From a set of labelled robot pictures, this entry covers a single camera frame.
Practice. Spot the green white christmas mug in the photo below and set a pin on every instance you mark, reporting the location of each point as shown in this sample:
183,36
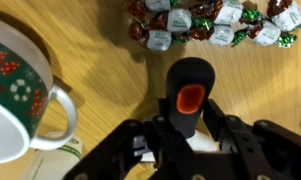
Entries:
10,126

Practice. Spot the white paper cup green stripe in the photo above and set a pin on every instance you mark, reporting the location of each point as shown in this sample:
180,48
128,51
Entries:
56,163

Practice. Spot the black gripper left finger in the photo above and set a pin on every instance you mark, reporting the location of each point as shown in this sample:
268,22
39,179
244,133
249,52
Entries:
123,150

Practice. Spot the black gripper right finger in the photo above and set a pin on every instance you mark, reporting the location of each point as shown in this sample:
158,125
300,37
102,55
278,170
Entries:
273,150

